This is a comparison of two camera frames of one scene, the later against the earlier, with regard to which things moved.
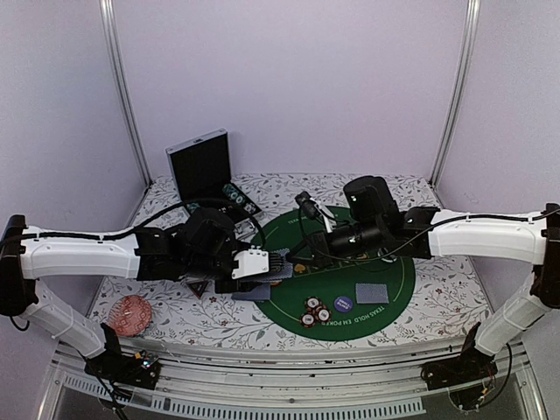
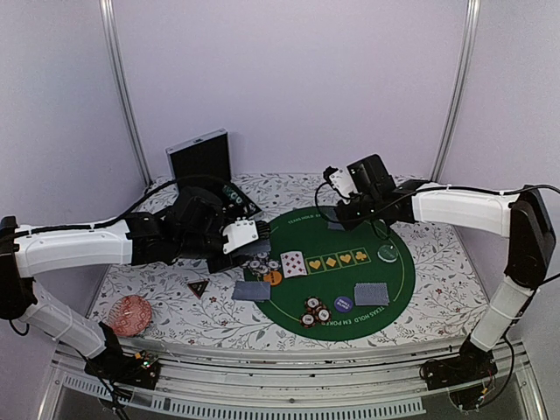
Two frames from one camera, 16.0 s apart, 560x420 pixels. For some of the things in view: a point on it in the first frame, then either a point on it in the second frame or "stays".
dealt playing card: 260,292 stays
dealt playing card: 372,293 stays
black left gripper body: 228,289 → 226,264
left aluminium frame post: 108,14 stays
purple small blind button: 344,304 stays
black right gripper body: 328,255 → 366,209
